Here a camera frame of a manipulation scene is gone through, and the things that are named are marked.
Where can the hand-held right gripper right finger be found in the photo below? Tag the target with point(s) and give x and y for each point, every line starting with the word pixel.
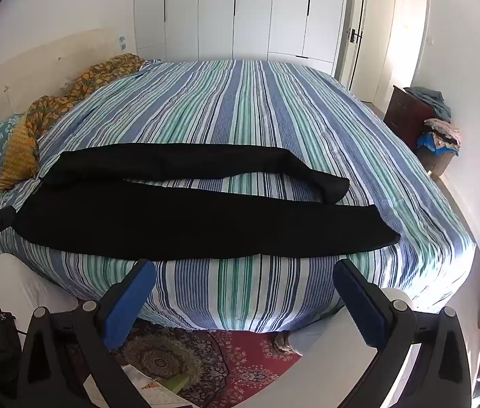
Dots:
pixel 359 306

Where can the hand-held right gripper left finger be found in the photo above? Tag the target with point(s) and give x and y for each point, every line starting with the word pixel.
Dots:
pixel 131 301

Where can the black pants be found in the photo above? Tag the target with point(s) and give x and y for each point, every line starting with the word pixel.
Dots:
pixel 180 221

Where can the yellow textured pillow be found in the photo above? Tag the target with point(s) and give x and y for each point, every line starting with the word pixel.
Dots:
pixel 16 157

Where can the white paper sheets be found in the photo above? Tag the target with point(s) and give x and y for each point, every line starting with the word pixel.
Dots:
pixel 137 380

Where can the red patterned rug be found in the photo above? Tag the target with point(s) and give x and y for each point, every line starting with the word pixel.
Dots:
pixel 240 361

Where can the cream padded headboard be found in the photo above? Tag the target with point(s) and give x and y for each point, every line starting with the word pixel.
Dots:
pixel 31 68

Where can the wicker laundry basket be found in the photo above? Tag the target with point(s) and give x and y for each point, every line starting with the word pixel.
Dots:
pixel 437 161

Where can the orange floral blanket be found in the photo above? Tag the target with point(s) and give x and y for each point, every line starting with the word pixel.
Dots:
pixel 95 76

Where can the pile of mixed clothes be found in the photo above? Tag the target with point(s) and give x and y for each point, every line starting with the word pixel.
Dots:
pixel 442 134

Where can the dark wooden cabinet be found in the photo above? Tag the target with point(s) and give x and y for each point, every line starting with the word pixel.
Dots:
pixel 403 114

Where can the bed with striped sheet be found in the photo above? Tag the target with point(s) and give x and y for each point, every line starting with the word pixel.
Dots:
pixel 244 106

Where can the white wardrobe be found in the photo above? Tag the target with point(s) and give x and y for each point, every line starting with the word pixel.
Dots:
pixel 252 8

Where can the wall socket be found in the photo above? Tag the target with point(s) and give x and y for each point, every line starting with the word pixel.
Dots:
pixel 123 42

